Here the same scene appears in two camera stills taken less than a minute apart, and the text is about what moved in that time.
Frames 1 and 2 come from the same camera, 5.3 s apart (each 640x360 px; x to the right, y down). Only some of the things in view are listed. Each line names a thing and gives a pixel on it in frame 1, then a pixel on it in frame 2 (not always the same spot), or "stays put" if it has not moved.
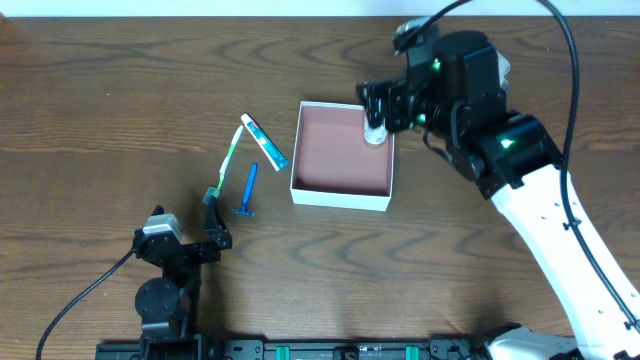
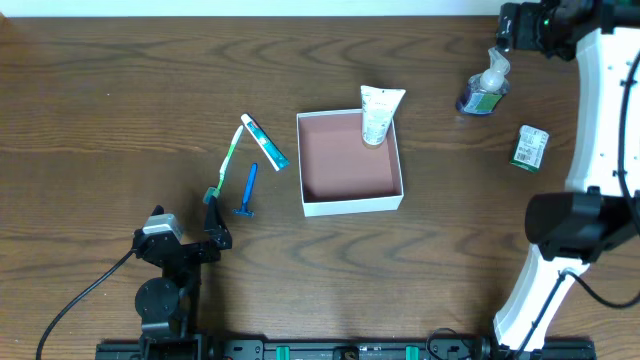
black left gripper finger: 213,221 stays put
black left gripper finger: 158,210 stays put
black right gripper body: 388,105 → 513,26
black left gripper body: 189,250 stays put
